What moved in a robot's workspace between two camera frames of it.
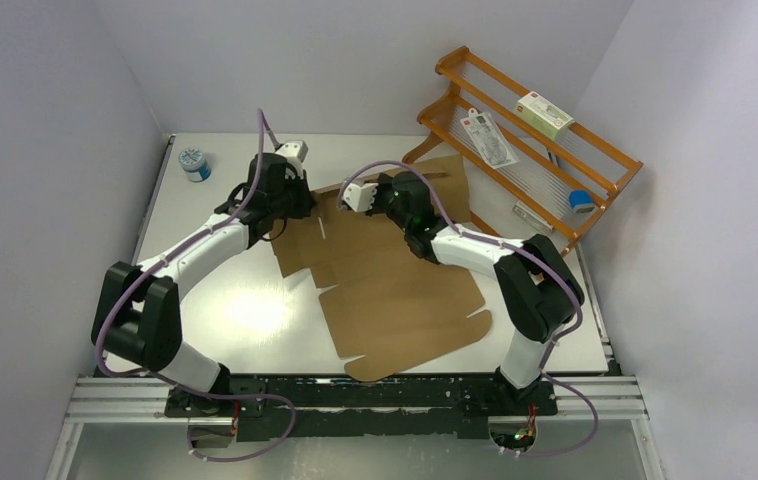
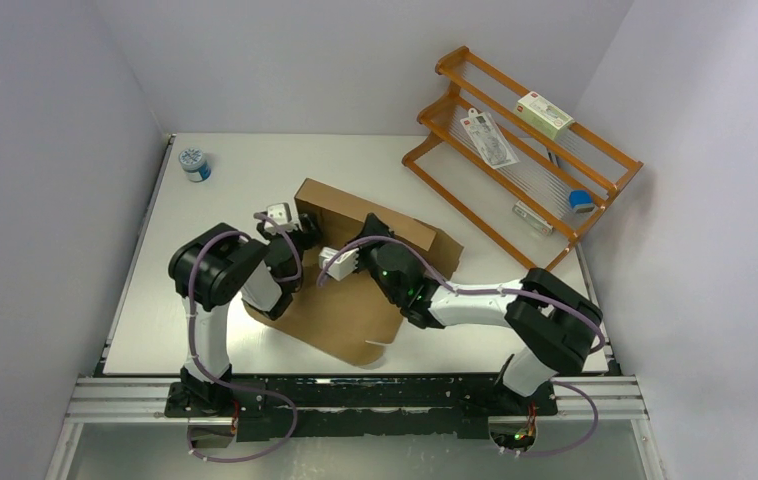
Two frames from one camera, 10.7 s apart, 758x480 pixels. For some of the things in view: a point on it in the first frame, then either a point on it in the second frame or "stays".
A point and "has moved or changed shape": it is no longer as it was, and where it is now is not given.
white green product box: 545,116 stays
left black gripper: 307,203 -> 310,236
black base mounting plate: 343,408 stays
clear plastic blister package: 484,130 stays
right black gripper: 384,184 -> 372,226
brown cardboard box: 381,302 has moved or changed shape
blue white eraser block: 581,201 stays
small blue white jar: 195,165 stays
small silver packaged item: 532,216 stays
